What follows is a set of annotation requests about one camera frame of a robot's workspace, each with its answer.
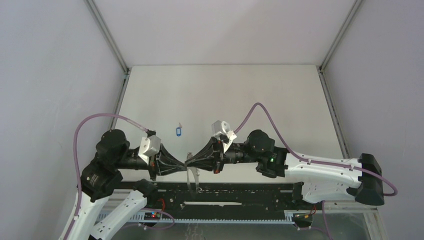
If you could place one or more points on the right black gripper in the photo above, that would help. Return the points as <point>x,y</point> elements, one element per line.
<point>214,148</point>

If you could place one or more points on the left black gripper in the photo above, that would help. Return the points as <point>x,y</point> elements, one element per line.
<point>166,158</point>

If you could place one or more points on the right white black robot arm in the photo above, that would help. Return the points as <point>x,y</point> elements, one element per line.
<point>315,179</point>

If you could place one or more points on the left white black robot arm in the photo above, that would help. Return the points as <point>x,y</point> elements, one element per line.
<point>102,176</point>

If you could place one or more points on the key with blue tag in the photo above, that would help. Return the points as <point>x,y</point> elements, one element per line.
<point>178,130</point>

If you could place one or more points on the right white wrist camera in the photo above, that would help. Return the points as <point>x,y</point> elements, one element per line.
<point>222,131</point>

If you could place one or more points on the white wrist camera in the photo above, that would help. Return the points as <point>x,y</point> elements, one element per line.
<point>149,146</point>
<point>222,131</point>

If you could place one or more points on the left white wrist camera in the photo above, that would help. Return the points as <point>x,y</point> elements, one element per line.
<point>149,146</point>

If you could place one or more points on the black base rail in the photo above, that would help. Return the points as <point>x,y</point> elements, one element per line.
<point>239,200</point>

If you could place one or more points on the grey cable duct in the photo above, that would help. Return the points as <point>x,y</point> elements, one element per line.
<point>147,217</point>

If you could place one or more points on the left aluminium frame post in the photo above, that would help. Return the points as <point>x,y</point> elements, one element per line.
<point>106,33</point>

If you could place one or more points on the aluminium frame post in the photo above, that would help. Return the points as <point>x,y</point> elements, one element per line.
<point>106,33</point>
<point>353,11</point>

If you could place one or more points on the right aluminium frame post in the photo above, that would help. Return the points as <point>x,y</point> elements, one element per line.
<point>353,11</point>

